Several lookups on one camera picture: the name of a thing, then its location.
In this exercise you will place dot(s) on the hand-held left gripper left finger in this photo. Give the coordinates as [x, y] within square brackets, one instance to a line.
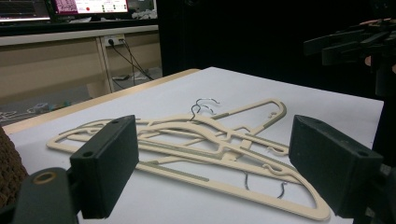
[102, 168]

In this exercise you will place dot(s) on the lit computer monitor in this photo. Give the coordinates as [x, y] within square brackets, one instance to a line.
[93, 6]

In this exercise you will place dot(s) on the cream plastic clothes hanger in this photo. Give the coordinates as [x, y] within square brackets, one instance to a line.
[283, 109]
[249, 195]
[53, 144]

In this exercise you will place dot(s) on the dark computer monitor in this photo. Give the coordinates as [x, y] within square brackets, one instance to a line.
[18, 7]

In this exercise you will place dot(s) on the wooden shelf unit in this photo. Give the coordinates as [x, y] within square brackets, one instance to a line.
[46, 62]

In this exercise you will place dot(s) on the white crumpled cloth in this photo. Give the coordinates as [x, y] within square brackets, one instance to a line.
[144, 14]

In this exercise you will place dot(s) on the white wall power outlet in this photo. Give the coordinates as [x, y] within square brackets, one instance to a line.
[116, 39]

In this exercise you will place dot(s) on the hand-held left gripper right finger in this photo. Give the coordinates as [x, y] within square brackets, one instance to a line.
[330, 165]

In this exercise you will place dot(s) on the brown woven basket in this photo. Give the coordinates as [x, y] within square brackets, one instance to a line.
[9, 168]

